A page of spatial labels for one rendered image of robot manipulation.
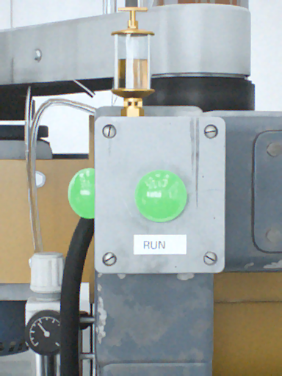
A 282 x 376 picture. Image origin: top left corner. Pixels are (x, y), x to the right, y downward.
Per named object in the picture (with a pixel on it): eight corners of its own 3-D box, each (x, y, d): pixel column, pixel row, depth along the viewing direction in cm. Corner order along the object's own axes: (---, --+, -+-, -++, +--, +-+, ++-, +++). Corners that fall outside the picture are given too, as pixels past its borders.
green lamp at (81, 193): (67, 220, 57) (67, 169, 57) (68, 217, 60) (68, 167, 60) (111, 220, 57) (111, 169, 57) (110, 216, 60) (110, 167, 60)
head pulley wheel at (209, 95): (142, 111, 72) (142, 77, 72) (136, 114, 81) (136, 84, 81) (264, 111, 72) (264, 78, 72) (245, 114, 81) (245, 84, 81)
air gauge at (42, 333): (24, 356, 80) (23, 312, 80) (26, 352, 82) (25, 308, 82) (69, 356, 81) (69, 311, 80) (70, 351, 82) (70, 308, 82)
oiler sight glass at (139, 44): (114, 88, 63) (114, 33, 63) (113, 89, 65) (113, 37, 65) (153, 88, 63) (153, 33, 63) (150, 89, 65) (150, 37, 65)
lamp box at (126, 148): (94, 274, 56) (94, 116, 56) (94, 264, 61) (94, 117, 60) (225, 273, 57) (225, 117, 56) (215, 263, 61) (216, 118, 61)
